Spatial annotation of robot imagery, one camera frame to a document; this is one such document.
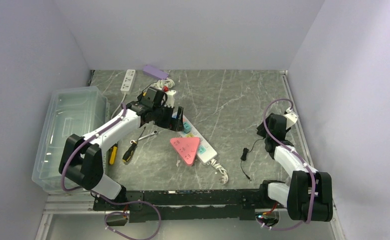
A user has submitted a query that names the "small white power strip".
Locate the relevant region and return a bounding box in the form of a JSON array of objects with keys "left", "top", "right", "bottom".
[{"left": 120, "top": 69, "right": 136, "bottom": 94}]

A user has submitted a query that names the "white coiled power cable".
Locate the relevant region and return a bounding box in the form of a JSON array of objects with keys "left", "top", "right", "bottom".
[{"left": 110, "top": 78, "right": 176, "bottom": 120}]

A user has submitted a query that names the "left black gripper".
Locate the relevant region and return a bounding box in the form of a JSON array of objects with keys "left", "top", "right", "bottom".
[{"left": 153, "top": 102, "right": 184, "bottom": 132}]

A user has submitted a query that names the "purple flat box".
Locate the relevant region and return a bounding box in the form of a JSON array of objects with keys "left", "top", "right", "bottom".
[{"left": 142, "top": 65, "right": 169, "bottom": 80}]

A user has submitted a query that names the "white long power strip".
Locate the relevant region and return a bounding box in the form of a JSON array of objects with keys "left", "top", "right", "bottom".
[{"left": 170, "top": 116, "right": 219, "bottom": 167}]

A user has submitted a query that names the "pink triangular power strip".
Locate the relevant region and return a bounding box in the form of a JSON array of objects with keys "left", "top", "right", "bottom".
[{"left": 170, "top": 137, "right": 200, "bottom": 166}]

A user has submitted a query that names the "silver ratchet wrench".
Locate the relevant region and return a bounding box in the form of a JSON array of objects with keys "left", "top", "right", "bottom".
[{"left": 130, "top": 130, "right": 158, "bottom": 144}]

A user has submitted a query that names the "clear plastic storage bin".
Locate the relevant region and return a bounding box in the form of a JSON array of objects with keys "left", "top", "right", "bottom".
[{"left": 32, "top": 86, "right": 111, "bottom": 194}]

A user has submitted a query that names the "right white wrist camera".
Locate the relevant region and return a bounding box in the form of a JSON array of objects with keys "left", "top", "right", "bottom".
[{"left": 283, "top": 107, "right": 298, "bottom": 130}]

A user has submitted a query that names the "yellow black small tool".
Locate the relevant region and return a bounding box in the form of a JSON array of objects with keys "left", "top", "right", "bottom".
[{"left": 109, "top": 143, "right": 118, "bottom": 165}]

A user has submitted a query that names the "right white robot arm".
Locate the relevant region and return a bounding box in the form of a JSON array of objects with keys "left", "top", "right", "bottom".
[{"left": 257, "top": 113, "right": 333, "bottom": 222}]

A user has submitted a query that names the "black yellow screwdriver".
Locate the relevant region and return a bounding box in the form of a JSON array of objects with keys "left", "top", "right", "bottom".
[{"left": 122, "top": 127, "right": 146, "bottom": 164}]

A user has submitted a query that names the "black base frame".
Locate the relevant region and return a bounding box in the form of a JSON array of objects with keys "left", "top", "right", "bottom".
[{"left": 93, "top": 188, "right": 290, "bottom": 223}]

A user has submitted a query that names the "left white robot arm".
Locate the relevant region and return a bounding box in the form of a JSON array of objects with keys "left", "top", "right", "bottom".
[{"left": 59, "top": 86, "right": 184, "bottom": 210}]

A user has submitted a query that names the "teal plug adapter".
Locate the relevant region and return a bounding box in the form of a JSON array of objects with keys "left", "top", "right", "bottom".
[{"left": 183, "top": 121, "right": 192, "bottom": 134}]

